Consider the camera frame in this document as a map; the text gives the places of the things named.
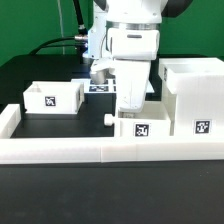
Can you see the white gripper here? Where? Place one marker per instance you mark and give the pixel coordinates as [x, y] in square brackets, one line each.
[131, 81]

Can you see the white front drawer with tag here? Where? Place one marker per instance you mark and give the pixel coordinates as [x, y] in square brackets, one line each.
[152, 121]

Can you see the white drawer with tag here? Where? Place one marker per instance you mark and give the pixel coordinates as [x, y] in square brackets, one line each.
[46, 97]
[152, 121]

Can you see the white drawer cabinet box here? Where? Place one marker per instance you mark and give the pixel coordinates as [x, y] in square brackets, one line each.
[193, 94]

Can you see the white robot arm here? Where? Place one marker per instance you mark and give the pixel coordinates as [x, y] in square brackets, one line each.
[124, 40]

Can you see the white plate with fiducial tags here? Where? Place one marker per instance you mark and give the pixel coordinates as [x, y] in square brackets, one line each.
[90, 87]

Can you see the white left fence wall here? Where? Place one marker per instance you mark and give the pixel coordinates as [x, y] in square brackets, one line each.
[9, 119]

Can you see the white fence wall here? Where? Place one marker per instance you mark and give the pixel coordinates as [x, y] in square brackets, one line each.
[111, 149]
[9, 119]

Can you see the white front fence wall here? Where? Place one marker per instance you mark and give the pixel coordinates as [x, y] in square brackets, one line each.
[111, 149]

